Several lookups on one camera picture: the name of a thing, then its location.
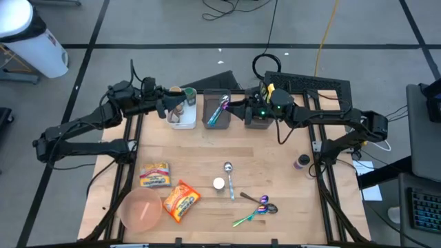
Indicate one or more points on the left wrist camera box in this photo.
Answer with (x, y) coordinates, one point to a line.
(161, 112)

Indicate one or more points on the purple label bottle black cap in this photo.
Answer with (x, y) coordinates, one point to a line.
(303, 160)

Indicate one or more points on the black desk crossbar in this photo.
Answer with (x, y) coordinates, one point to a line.
(379, 175)

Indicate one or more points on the pink translucent bowl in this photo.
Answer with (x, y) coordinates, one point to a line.
(139, 210)

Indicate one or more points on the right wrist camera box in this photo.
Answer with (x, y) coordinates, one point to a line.
(248, 118)

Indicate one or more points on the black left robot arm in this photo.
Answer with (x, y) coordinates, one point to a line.
(79, 125)

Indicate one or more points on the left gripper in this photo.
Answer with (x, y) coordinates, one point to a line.
(162, 100)

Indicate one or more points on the yellow plug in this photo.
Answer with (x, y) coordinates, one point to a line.
(364, 142)

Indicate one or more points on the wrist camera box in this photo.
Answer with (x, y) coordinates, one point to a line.
(248, 118)
(161, 112)

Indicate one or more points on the bagel seasoning jar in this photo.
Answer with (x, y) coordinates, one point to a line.
(218, 183)

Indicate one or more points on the orange ramen packet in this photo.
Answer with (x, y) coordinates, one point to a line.
(181, 201)

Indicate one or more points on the white paper sheet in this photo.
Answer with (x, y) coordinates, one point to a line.
(372, 193)

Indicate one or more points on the grey table foot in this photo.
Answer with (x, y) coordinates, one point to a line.
(20, 77)

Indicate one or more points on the grey plastic bin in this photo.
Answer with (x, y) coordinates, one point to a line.
(258, 124)
(208, 100)

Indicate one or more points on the brown spice packet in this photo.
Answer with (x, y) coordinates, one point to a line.
(173, 118)

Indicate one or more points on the black table clamp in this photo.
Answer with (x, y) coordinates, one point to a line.
(178, 240)
(274, 242)

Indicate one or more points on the iridescent green spoon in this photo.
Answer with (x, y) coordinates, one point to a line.
(262, 209)

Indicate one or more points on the green spice jar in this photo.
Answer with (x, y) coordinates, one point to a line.
(190, 95)

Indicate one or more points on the grey side desk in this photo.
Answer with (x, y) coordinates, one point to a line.
(423, 151)

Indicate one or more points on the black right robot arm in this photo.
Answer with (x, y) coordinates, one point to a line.
(330, 115)

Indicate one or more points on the teal plastic spoon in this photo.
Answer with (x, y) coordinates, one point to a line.
(211, 121)

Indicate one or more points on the yellow red ramen packet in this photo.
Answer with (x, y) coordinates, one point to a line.
(155, 175)

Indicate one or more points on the dark metal spoon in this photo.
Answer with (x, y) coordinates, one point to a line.
(272, 208)

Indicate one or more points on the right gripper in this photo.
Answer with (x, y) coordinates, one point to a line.
(260, 106)

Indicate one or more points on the white trash can black rim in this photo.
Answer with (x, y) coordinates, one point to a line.
(38, 51)

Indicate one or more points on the white computer mouse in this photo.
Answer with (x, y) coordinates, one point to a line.
(394, 214)

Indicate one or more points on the iridescent purple spoon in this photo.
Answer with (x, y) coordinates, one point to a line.
(264, 199)

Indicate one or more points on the black backlit keyboard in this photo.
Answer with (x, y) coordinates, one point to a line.
(425, 210)

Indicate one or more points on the black desk device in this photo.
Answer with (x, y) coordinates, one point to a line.
(435, 106)

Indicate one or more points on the white plastic bin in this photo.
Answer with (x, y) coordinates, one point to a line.
(189, 120)

